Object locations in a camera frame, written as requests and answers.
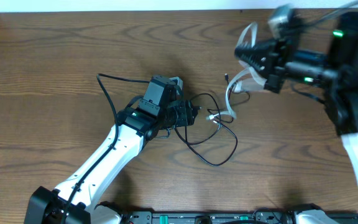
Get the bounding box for black usb cable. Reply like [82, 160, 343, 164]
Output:
[174, 73, 250, 167]

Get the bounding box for white usb cable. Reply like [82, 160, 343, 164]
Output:
[206, 21, 269, 122]

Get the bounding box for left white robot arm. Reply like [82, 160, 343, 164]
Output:
[24, 98, 199, 223]

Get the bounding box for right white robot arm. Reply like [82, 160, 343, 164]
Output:
[234, 6, 358, 185]

